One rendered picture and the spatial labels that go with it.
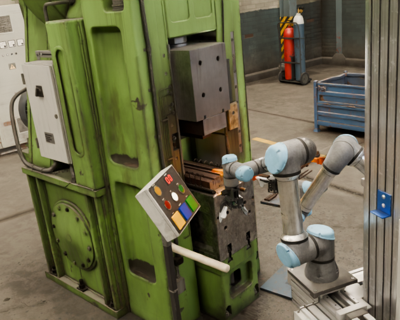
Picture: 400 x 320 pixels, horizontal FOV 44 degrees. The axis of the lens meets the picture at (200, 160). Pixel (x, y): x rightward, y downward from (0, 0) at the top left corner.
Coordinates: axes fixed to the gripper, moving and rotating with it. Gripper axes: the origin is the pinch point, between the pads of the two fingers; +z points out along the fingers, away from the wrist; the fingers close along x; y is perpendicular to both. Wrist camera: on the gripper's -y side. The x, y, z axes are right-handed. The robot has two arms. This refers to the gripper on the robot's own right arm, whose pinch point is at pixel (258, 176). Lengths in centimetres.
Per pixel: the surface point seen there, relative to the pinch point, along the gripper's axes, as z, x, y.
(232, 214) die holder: 22.2, -1.2, 28.4
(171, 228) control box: 1, -69, 2
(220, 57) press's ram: 25, 8, -67
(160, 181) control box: 15, -59, -17
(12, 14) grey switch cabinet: 531, 149, -112
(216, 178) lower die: 27.3, -6.2, 3.2
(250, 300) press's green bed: 26, 9, 98
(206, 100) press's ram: 25, -7, -45
